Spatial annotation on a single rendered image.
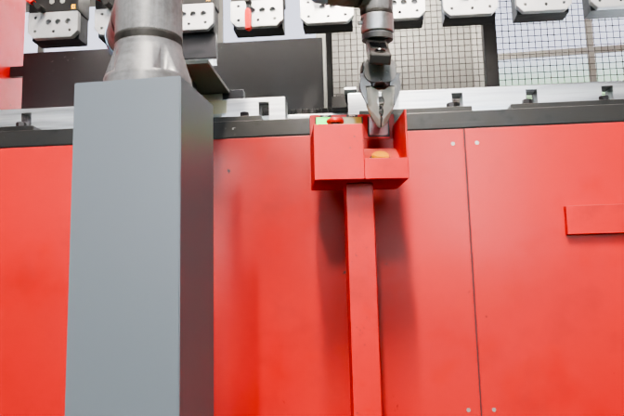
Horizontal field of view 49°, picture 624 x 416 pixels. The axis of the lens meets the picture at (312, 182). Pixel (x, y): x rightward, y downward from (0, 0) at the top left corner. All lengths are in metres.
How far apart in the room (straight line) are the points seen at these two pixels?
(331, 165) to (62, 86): 1.50
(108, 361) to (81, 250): 0.18
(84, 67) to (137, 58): 1.54
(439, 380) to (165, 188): 0.92
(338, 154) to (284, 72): 1.10
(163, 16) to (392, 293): 0.89
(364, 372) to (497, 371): 0.41
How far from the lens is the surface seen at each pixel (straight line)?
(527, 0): 2.03
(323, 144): 1.43
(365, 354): 1.46
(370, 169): 1.43
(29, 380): 1.93
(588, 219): 1.78
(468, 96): 1.92
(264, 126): 1.78
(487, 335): 1.74
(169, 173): 1.07
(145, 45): 1.18
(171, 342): 1.06
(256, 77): 2.51
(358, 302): 1.46
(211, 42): 2.03
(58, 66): 2.74
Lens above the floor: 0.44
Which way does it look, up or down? 9 degrees up
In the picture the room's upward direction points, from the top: 1 degrees counter-clockwise
